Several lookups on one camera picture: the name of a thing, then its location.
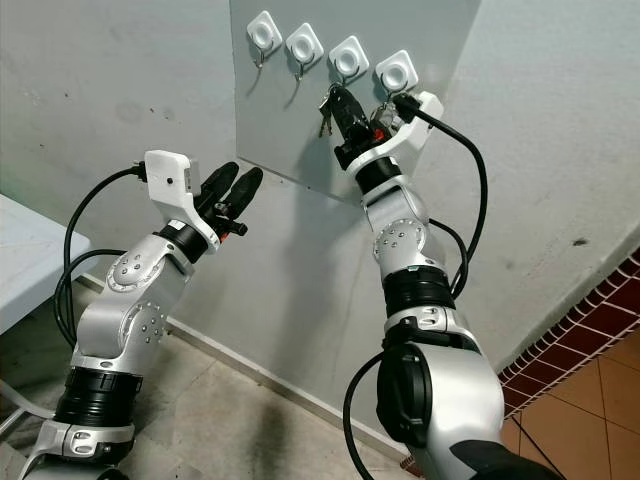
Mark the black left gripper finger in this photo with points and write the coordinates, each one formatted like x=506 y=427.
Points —
x=222 y=183
x=248 y=187

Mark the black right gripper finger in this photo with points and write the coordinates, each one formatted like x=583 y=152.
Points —
x=356 y=112
x=338 y=108

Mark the brass key bunch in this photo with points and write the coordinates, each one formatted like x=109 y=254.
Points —
x=325 y=112

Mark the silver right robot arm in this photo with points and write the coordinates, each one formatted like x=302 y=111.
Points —
x=450 y=400

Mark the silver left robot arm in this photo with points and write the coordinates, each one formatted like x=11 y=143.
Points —
x=120 y=320

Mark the white plastic folding table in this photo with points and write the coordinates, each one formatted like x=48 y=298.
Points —
x=25 y=260

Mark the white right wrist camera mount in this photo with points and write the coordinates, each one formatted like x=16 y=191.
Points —
x=405 y=130

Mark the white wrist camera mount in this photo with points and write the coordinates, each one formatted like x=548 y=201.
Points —
x=405 y=130
x=168 y=176

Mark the white square wall hook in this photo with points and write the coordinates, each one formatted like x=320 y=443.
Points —
x=263 y=33
x=397 y=71
x=304 y=45
x=349 y=57

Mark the grey wall board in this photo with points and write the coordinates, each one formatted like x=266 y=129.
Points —
x=290 y=130

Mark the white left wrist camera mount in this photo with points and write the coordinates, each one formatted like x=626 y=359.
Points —
x=168 y=176

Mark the white metal table leg frame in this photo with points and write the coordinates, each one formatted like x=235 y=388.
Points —
x=20 y=402

